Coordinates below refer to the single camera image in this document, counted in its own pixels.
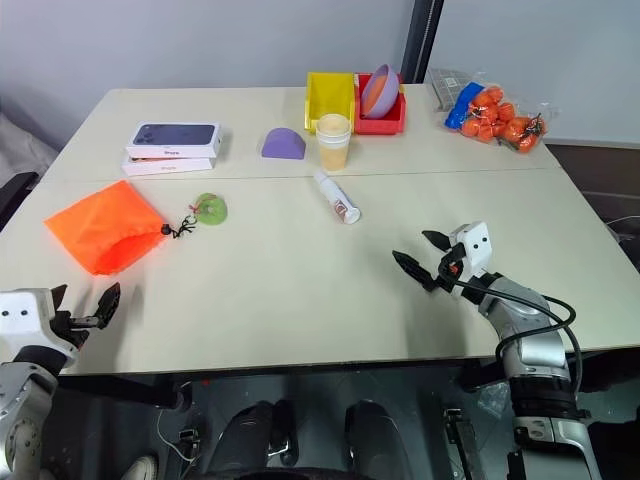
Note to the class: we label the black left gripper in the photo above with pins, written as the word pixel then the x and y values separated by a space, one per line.
pixel 67 331

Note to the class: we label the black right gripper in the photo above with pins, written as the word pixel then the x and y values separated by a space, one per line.
pixel 447 272

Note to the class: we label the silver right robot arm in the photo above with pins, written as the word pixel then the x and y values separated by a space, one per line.
pixel 535 350

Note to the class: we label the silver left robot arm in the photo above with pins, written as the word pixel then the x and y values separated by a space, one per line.
pixel 22 400

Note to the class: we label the plastic bag of oranges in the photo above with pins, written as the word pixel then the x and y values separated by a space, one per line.
pixel 495 120

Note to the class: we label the white tube with red label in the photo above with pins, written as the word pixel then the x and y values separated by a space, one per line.
pixel 337 197

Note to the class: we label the black chair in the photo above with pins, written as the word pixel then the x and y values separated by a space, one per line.
pixel 15 197

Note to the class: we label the red plastic storage bin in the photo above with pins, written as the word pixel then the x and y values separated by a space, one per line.
pixel 385 122

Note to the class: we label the green tape roll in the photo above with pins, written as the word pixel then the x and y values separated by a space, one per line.
pixel 212 210

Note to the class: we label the crumpled clear plastic wrap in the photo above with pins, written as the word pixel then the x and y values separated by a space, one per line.
pixel 492 400

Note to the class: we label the purple plastic bowl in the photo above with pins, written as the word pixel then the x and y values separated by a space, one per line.
pixel 375 97

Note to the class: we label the white shoe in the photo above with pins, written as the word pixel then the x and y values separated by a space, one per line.
pixel 142 467

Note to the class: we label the purple dome-shaped bowl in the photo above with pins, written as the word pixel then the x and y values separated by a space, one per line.
pixel 282 145

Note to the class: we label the yellow plastic storage bin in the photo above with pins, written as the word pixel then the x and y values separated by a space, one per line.
pixel 327 102

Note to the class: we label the phone box with dark print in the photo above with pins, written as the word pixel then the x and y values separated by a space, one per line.
pixel 172 137

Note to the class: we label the dark rounded shape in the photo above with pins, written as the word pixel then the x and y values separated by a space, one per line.
pixel 245 435
pixel 377 435

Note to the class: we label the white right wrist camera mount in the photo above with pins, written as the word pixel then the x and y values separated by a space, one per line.
pixel 475 247

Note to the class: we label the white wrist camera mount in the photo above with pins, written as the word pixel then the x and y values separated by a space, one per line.
pixel 475 247
pixel 22 315

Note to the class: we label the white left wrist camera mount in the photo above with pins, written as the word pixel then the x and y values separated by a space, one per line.
pixel 22 315

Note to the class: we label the black table frame bracket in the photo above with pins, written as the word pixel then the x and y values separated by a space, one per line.
pixel 125 392

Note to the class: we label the dark vertical post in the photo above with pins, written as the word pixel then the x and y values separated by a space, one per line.
pixel 420 40

